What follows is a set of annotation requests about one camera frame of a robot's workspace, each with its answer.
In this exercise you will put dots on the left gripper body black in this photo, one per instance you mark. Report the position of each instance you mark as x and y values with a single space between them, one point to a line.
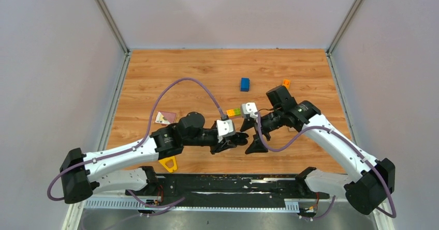
218 147

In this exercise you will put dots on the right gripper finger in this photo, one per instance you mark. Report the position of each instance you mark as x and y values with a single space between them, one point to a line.
247 124
256 146

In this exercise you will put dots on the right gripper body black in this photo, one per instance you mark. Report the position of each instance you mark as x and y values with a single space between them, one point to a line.
271 122

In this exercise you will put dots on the black earbud charging case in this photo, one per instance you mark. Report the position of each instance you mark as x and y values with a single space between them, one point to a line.
240 139

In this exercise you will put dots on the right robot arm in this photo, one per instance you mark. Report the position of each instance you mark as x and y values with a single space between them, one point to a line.
368 182

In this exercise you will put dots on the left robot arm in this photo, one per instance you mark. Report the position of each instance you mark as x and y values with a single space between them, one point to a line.
83 174

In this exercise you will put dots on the orange green toy brick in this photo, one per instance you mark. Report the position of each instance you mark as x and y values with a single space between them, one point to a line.
236 112

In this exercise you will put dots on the blue toy block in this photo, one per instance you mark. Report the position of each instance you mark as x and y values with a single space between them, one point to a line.
244 84

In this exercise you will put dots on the orange round toy brick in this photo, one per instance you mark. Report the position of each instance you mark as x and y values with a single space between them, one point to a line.
286 83

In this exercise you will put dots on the pink picture card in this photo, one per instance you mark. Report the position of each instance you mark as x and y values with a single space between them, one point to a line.
165 118

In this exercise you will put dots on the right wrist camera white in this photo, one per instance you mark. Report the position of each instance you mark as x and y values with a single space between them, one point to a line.
249 110

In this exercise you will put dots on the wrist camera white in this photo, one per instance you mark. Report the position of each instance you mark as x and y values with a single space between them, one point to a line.
225 128
249 110

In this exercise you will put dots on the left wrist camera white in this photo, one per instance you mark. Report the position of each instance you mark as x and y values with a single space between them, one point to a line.
225 128

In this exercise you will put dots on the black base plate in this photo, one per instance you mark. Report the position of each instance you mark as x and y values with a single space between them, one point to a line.
229 191

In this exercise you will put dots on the yellow triangular plastic frame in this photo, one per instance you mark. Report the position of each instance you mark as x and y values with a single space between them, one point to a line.
169 164

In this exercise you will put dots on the aluminium slotted rail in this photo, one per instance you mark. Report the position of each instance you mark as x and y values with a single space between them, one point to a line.
122 199

